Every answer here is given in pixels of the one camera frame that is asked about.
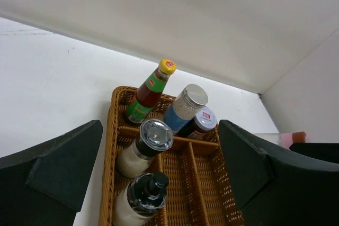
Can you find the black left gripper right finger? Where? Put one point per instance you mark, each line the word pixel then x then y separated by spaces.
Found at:
pixel 276 186

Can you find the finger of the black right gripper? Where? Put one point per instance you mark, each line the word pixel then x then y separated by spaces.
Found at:
pixel 321 151

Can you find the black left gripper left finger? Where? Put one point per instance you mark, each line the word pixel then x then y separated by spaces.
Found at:
pixel 46 184

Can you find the pink cap spice shaker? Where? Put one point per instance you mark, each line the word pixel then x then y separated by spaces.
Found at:
pixel 285 140

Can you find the clear jar grey lid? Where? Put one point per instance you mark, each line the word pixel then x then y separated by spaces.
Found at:
pixel 153 138

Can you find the brown spice jar red label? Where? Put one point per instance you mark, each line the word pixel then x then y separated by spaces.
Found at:
pixel 203 122

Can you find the white bottle black cap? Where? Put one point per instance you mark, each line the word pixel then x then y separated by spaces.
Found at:
pixel 141 200

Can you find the white bead jar silver lid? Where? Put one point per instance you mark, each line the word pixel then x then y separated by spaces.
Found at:
pixel 186 105

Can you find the red sauce bottle yellow cap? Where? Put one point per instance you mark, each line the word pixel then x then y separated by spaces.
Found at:
pixel 148 94

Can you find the brown wicker divided tray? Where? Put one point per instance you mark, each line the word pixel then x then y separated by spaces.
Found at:
pixel 199 191

